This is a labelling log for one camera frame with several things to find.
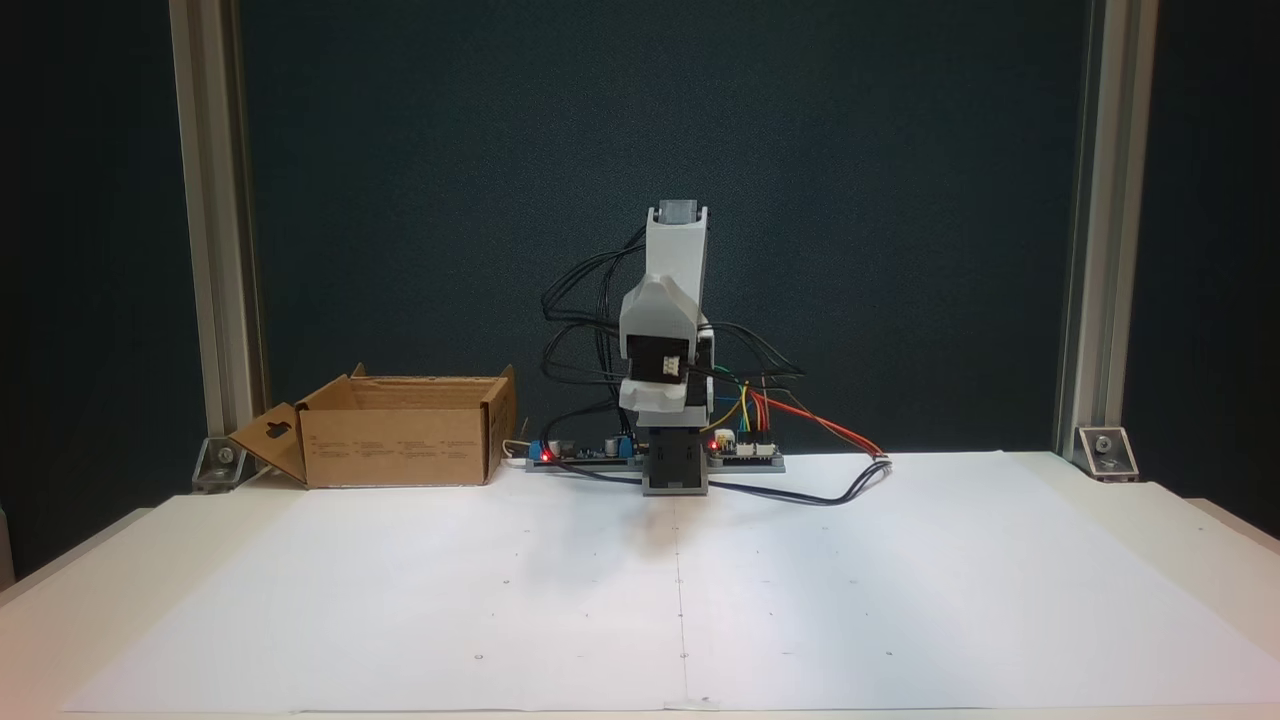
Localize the blue circuit board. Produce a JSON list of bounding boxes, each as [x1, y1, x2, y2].
[[525, 433, 646, 471]]

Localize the brown cardboard box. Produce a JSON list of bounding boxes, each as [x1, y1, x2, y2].
[[228, 364, 518, 490]]

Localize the large white paper sheet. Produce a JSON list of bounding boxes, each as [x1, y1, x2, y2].
[[60, 450, 1280, 715]]

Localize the black cable bundle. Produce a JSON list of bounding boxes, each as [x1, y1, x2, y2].
[[540, 228, 651, 486]]

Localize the yellow jumper wire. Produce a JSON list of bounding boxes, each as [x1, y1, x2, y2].
[[700, 383, 753, 443]]

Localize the black gripper motor cable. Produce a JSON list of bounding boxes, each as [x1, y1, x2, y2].
[[705, 322, 806, 386]]

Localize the orange red lead wires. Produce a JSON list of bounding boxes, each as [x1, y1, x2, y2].
[[745, 385, 886, 461]]

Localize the metal corner bracket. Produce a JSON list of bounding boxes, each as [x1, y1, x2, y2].
[[192, 435, 251, 494], [1075, 425, 1141, 483]]

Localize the aluminium profile post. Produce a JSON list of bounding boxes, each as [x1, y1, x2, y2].
[[1052, 0, 1161, 459], [168, 0, 269, 441]]

